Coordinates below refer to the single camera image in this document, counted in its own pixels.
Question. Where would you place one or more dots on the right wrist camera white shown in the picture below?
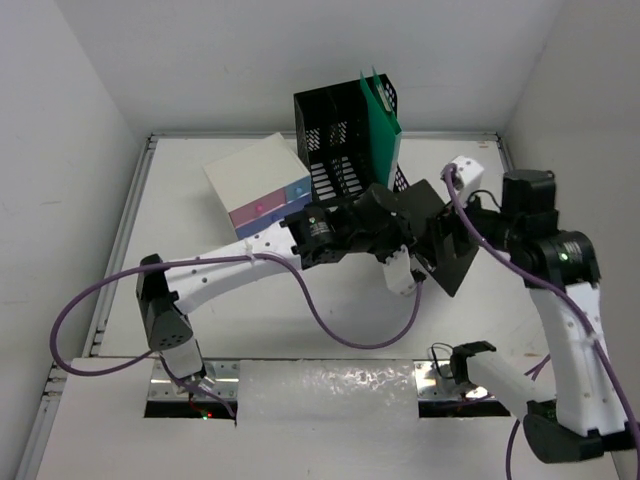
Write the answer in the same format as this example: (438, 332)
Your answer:
(465, 174)

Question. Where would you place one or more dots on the white front cover board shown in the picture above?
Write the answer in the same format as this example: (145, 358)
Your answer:
(296, 420)

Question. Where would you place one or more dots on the black mesh file organizer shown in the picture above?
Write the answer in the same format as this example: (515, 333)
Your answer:
(333, 140)

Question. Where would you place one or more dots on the white drawer box pastel drawers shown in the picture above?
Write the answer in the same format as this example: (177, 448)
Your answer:
(255, 171)

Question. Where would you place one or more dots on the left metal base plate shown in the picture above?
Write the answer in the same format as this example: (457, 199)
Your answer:
(222, 379)

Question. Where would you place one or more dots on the light blue small drawer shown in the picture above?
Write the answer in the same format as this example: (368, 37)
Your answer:
(298, 189)

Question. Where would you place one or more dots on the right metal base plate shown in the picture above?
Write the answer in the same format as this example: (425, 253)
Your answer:
(432, 387)

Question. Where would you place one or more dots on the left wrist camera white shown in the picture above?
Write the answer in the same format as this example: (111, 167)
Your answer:
(397, 272)

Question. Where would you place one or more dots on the black clipboard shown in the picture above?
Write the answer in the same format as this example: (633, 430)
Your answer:
(442, 247)

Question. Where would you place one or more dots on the pink small drawer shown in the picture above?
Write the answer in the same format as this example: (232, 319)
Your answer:
(257, 208)

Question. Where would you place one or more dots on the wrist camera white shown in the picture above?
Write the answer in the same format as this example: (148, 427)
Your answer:
(465, 174)
(397, 272)

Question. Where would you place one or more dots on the green folder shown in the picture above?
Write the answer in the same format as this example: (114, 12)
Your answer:
(385, 132)

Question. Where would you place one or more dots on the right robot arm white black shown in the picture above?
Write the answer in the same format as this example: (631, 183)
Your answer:
(586, 414)

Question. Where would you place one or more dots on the aluminium table frame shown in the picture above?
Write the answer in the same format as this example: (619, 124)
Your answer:
(170, 209)

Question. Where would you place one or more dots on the purple wide drawer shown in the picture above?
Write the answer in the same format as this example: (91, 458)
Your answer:
(270, 218)

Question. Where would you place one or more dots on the metal base plate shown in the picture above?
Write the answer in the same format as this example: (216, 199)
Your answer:
(432, 387)
(222, 379)

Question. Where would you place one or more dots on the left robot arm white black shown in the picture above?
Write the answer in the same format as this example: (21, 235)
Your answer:
(167, 292)

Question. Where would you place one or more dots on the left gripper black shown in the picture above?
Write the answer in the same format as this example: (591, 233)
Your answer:
(401, 234)

